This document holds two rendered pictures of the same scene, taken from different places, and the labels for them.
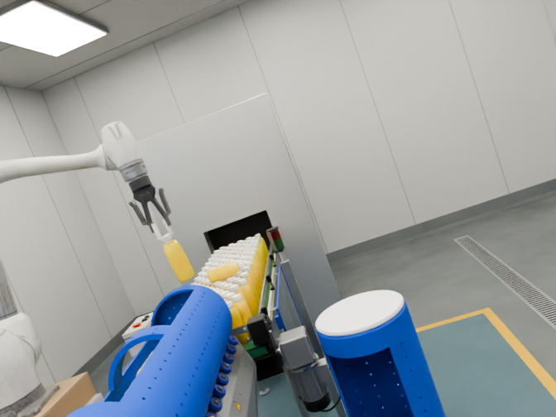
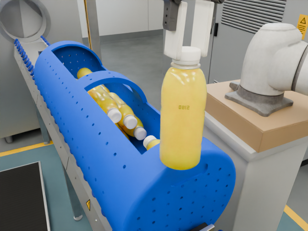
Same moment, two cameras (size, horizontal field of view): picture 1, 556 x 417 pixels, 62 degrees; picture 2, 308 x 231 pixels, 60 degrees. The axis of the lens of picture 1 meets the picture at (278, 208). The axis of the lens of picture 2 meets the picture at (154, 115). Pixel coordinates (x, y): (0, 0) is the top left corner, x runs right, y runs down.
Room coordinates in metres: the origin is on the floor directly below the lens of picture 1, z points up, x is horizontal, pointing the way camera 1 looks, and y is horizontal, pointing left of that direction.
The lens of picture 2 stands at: (1.96, 0.18, 1.54)
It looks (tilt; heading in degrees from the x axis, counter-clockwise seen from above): 31 degrees down; 146
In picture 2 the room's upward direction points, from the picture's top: straight up
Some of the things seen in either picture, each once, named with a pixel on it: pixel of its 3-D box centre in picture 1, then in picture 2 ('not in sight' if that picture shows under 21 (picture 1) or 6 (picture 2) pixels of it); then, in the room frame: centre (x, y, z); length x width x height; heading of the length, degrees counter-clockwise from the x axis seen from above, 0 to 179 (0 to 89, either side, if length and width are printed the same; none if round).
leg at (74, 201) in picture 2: not in sight; (70, 184); (0.67, 0.43, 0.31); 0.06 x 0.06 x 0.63; 87
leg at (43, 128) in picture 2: not in sight; (40, 115); (-0.31, 0.49, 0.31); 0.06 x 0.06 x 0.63; 87
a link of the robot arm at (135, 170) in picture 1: (134, 171); not in sight; (1.69, 0.43, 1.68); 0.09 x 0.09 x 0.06
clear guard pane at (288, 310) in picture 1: (294, 326); not in sight; (2.33, 0.13, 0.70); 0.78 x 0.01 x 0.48; 177
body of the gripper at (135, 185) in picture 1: (143, 190); not in sight; (1.69, 0.43, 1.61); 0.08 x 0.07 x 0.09; 88
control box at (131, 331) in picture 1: (145, 332); not in sight; (1.94, 0.71, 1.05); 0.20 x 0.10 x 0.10; 177
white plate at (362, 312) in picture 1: (358, 311); not in sight; (1.37, -0.12, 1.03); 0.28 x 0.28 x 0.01
